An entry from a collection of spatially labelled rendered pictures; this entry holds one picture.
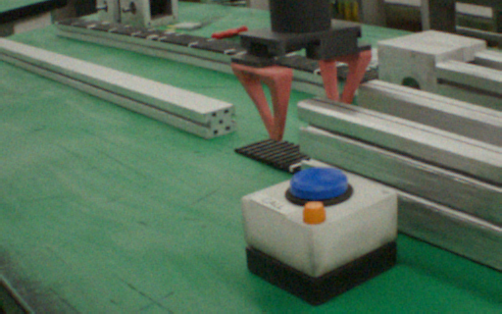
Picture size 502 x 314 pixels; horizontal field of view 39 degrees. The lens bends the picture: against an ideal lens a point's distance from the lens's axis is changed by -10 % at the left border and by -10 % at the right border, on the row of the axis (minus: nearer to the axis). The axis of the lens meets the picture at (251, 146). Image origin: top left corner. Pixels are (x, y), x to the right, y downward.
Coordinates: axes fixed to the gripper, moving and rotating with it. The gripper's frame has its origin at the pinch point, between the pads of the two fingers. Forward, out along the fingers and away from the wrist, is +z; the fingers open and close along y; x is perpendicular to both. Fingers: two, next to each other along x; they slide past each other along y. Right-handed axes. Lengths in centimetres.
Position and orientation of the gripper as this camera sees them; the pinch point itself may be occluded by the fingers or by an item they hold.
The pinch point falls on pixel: (308, 121)
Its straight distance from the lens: 74.5
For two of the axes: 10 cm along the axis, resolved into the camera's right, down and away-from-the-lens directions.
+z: 0.8, 9.4, 3.2
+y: 8.1, -2.5, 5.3
